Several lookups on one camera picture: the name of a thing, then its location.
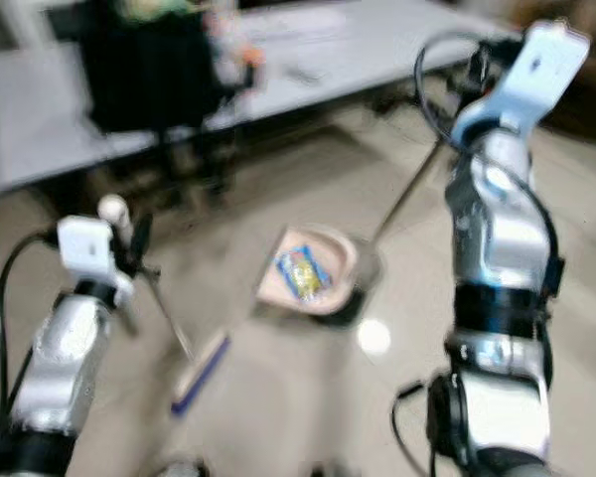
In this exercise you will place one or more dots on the broom with purple brush head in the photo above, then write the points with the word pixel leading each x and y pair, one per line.
pixel 201 376

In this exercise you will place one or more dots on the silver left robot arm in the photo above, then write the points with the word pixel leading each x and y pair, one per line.
pixel 62 363

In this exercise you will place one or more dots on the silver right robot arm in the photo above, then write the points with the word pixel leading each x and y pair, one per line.
pixel 497 258

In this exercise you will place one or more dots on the long white table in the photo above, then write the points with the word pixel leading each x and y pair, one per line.
pixel 358 50

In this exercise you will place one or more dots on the yellow and blue snack wrapper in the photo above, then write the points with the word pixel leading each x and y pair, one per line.
pixel 303 272

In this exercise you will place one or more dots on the black office chair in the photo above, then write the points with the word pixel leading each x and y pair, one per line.
pixel 154 70

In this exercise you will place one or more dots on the small orange object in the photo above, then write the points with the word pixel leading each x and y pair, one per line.
pixel 250 58

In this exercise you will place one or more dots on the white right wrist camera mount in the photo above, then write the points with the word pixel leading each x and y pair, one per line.
pixel 531 79

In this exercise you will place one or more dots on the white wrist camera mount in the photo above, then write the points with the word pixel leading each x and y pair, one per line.
pixel 531 79
pixel 84 246

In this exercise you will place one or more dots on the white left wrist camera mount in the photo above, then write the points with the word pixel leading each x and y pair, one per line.
pixel 84 246

